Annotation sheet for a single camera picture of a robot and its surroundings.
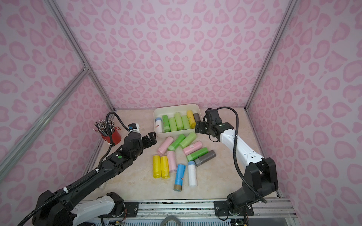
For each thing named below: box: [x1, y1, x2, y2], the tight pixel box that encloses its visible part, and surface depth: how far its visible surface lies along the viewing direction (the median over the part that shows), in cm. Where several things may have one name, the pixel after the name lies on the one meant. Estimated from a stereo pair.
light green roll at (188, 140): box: [179, 131, 197, 149], surface depth 100 cm
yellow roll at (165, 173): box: [160, 155, 171, 179], surface depth 87 cm
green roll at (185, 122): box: [181, 114, 191, 130], surface depth 108 cm
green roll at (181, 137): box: [167, 133, 186, 152], surface depth 97 cm
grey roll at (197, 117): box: [193, 113, 201, 122], surface depth 113 cm
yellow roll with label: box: [186, 109, 197, 129], surface depth 111 cm
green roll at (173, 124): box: [168, 117, 179, 132], surface depth 108 cm
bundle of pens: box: [92, 119, 115, 137], surface depth 89 cm
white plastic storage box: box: [153, 103, 203, 138], surface depth 109 cm
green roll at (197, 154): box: [186, 147, 209, 162], surface depth 92 cm
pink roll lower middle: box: [166, 150, 177, 173], surface depth 89 cm
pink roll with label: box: [182, 140, 203, 156], surface depth 95 cm
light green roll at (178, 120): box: [173, 112, 184, 130], surface depth 109 cm
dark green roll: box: [162, 114, 172, 133], surface depth 109 cm
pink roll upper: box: [156, 136, 174, 156], surface depth 97 cm
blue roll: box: [173, 164, 186, 192], surface depth 84 cm
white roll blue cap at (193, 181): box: [187, 160, 198, 187], surface depth 85 cm
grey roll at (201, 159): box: [194, 149, 217, 167], surface depth 90 cm
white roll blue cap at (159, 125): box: [155, 117, 163, 134], surface depth 108 cm
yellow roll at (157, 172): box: [152, 155, 162, 179], surface depth 88 cm
